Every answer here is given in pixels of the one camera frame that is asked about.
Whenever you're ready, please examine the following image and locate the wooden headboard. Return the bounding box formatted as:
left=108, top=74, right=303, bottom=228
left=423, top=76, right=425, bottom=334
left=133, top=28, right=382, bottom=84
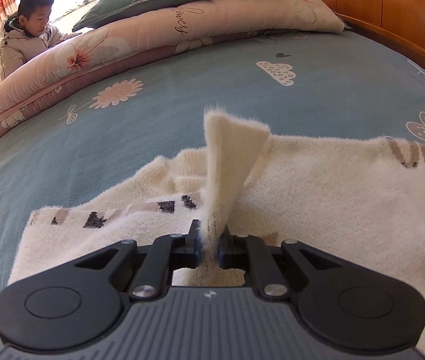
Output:
left=270, top=0, right=425, bottom=91

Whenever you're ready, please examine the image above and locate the pink floral folded quilt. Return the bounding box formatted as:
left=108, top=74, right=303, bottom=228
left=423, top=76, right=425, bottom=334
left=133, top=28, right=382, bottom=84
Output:
left=0, top=0, right=346, bottom=160

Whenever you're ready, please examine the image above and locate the blue floral bed sheet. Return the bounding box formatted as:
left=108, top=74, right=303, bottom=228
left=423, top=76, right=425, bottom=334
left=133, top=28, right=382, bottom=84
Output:
left=0, top=30, right=425, bottom=308

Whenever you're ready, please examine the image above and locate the cream knit sweater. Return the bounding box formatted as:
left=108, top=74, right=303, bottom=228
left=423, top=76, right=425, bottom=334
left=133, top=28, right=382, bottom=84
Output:
left=8, top=106, right=425, bottom=346

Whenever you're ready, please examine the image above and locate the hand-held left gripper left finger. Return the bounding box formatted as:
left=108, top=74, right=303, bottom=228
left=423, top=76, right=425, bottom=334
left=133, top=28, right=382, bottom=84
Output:
left=75, top=219, right=201, bottom=301

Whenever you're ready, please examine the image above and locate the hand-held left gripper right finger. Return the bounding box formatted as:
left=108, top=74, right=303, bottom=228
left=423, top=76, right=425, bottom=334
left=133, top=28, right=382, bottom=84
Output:
left=218, top=232, right=342, bottom=301

